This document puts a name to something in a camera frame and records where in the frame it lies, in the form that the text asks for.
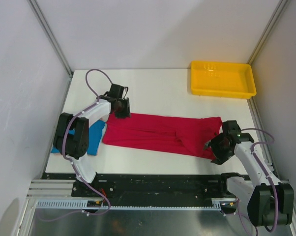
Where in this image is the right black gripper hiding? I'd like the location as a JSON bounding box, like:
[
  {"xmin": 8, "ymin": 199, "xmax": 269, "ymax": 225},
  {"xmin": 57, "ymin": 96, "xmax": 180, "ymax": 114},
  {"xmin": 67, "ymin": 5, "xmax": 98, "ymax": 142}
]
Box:
[{"xmin": 204, "ymin": 132, "xmax": 234, "ymax": 165}]

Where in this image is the red polo shirt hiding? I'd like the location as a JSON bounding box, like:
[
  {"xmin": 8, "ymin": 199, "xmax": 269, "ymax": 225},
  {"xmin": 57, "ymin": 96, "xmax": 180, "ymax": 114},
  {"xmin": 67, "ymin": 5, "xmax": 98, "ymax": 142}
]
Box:
[{"xmin": 102, "ymin": 113, "xmax": 222, "ymax": 160}]

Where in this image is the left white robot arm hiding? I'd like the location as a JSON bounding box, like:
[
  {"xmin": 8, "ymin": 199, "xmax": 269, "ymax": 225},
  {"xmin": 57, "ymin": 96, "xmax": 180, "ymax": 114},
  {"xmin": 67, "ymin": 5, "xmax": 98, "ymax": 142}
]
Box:
[{"xmin": 53, "ymin": 95, "xmax": 130, "ymax": 197}]

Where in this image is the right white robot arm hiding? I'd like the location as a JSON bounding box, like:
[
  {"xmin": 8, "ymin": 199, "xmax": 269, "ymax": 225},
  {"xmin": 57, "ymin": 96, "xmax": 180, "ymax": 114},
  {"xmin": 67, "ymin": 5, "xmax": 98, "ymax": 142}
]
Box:
[{"xmin": 204, "ymin": 132, "xmax": 294, "ymax": 232}]

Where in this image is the folded blue t shirt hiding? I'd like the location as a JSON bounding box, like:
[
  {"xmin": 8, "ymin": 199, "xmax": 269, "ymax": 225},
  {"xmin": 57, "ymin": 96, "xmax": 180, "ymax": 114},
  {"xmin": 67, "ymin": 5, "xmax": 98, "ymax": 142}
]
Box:
[{"xmin": 51, "ymin": 118, "xmax": 105, "ymax": 159}]

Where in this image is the yellow plastic tray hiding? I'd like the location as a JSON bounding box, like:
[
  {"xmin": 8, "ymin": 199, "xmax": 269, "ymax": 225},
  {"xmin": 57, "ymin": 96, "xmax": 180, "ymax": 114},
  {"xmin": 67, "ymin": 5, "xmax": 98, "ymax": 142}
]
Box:
[{"xmin": 190, "ymin": 60, "xmax": 257, "ymax": 99}]

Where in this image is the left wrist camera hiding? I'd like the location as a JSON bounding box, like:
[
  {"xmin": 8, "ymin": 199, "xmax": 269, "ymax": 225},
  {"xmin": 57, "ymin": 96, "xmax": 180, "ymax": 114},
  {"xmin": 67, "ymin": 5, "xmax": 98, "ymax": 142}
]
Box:
[{"xmin": 108, "ymin": 84, "xmax": 128, "ymax": 99}]

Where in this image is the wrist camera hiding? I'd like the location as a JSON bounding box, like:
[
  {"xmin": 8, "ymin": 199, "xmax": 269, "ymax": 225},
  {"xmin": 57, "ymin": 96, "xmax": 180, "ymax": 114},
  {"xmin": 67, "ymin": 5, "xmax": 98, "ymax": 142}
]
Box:
[
  {"xmin": 108, "ymin": 84, "xmax": 128, "ymax": 99},
  {"xmin": 222, "ymin": 120, "xmax": 241, "ymax": 135}
]

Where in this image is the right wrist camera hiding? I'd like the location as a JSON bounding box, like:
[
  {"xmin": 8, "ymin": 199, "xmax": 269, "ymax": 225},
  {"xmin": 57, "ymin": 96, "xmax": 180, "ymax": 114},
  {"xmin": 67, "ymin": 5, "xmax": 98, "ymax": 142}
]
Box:
[{"xmin": 222, "ymin": 120, "xmax": 241, "ymax": 135}]

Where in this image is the grey slotted cable duct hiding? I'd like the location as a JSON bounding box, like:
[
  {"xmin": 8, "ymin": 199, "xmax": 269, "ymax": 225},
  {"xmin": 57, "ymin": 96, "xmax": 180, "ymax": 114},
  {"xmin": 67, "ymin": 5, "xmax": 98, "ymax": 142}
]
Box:
[{"xmin": 36, "ymin": 198, "xmax": 237, "ymax": 210}]

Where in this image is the left aluminium frame post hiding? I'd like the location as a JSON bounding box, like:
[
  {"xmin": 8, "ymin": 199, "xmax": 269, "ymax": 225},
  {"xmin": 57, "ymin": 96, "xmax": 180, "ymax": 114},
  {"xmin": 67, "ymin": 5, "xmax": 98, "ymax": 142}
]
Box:
[{"xmin": 27, "ymin": 0, "xmax": 73, "ymax": 78}]

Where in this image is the aluminium frame post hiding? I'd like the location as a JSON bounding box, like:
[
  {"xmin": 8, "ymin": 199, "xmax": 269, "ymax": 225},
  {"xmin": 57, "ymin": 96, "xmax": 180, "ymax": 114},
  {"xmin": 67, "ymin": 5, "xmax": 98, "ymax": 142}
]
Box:
[
  {"xmin": 247, "ymin": 0, "xmax": 291, "ymax": 65},
  {"xmin": 27, "ymin": 0, "xmax": 73, "ymax": 78}
]

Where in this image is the right aluminium frame post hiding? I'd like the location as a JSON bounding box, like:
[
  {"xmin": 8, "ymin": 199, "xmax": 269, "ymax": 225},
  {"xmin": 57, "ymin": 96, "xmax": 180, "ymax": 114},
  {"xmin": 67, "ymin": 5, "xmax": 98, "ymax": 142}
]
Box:
[{"xmin": 247, "ymin": 0, "xmax": 291, "ymax": 65}]

